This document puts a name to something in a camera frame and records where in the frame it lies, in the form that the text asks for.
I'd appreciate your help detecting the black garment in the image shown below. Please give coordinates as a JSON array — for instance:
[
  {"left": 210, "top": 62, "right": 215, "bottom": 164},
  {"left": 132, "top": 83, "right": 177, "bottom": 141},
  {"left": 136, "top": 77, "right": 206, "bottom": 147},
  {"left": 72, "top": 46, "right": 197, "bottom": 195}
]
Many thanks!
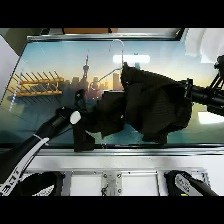
[{"left": 72, "top": 63, "right": 194, "bottom": 153}]

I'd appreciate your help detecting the white clothes hanger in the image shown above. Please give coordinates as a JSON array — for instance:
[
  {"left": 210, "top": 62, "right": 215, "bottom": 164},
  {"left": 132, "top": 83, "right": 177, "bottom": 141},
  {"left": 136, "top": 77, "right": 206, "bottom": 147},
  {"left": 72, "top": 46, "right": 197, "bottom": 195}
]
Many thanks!
[{"left": 89, "top": 38, "right": 126, "bottom": 93}]

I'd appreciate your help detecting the silver frame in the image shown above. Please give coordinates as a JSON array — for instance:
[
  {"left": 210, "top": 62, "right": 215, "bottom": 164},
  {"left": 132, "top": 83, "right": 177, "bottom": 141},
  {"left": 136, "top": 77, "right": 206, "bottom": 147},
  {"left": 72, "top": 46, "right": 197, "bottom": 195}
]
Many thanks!
[{"left": 0, "top": 33, "right": 224, "bottom": 197}]

